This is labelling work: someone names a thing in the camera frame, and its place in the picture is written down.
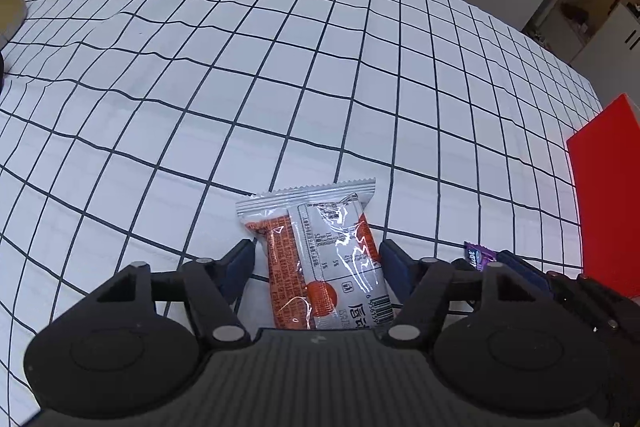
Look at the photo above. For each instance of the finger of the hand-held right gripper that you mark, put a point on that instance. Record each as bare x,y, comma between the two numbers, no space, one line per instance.
522,268

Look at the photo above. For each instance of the checked white tablecloth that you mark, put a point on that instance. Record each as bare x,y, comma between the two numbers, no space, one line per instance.
300,82

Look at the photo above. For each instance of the purple candy packet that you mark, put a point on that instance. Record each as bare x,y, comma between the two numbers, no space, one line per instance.
477,253

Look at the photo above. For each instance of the red cardboard box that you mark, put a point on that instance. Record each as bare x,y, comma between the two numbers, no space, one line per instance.
612,187

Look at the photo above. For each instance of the silver and orange snack packet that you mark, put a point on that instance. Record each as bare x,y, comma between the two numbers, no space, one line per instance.
325,257

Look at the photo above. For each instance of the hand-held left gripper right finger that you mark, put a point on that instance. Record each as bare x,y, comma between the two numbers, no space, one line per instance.
395,267

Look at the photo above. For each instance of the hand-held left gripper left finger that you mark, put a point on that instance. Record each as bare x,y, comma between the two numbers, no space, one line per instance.
235,267

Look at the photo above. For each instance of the white cabinet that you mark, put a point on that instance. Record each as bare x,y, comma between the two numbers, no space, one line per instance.
617,37

